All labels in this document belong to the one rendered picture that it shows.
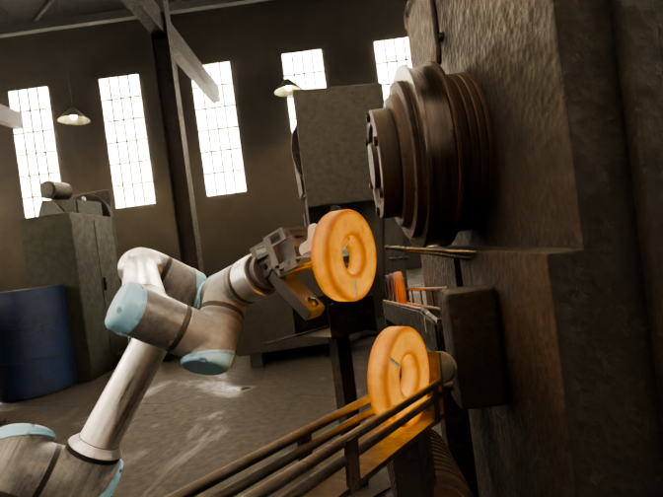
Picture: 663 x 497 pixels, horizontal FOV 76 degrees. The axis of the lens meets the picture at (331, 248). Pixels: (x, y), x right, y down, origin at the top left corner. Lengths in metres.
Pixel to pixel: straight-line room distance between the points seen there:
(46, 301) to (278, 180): 7.98
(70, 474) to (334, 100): 3.27
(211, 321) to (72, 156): 12.58
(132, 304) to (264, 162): 10.76
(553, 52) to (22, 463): 1.47
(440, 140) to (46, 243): 3.91
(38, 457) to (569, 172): 1.39
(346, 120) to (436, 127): 2.95
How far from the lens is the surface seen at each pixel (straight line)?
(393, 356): 0.65
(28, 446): 1.46
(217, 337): 0.82
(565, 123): 0.75
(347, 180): 3.75
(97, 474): 1.46
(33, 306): 4.22
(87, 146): 13.17
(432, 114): 0.95
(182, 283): 1.36
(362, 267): 0.72
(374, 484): 1.82
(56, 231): 4.40
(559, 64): 0.77
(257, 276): 0.81
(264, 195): 11.34
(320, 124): 3.82
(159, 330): 0.80
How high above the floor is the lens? 0.93
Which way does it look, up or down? 1 degrees down
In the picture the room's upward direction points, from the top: 7 degrees counter-clockwise
